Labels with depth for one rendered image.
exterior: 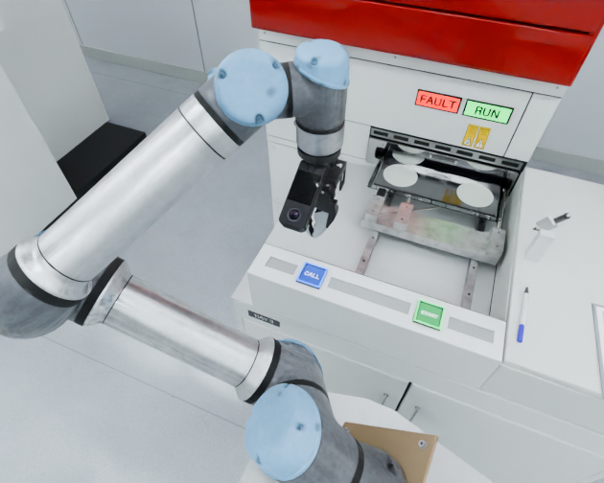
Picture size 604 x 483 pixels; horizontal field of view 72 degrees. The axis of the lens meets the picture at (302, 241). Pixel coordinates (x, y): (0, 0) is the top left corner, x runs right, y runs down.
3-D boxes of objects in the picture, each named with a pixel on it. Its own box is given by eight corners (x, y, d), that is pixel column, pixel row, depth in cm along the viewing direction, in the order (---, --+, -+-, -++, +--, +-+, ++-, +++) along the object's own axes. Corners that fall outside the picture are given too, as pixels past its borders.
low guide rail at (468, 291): (480, 201, 128) (483, 194, 125) (487, 203, 127) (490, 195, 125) (453, 338, 98) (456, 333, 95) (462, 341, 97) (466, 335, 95)
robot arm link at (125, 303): (306, 455, 69) (-32, 305, 55) (296, 397, 84) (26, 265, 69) (347, 402, 67) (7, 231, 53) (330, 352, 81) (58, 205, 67)
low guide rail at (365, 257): (394, 178, 134) (396, 172, 132) (400, 180, 134) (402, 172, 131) (344, 301, 104) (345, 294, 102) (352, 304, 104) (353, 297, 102)
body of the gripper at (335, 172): (345, 186, 78) (351, 132, 69) (330, 217, 73) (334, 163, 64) (308, 175, 80) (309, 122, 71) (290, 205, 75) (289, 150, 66)
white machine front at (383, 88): (269, 136, 149) (261, 19, 118) (507, 197, 129) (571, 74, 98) (266, 141, 147) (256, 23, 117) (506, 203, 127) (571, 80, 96)
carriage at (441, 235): (368, 207, 122) (369, 200, 119) (498, 244, 112) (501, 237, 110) (360, 226, 117) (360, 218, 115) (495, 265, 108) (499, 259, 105)
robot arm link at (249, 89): (-102, 331, 44) (242, 7, 39) (-35, 288, 54) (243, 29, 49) (-7, 396, 48) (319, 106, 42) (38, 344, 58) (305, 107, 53)
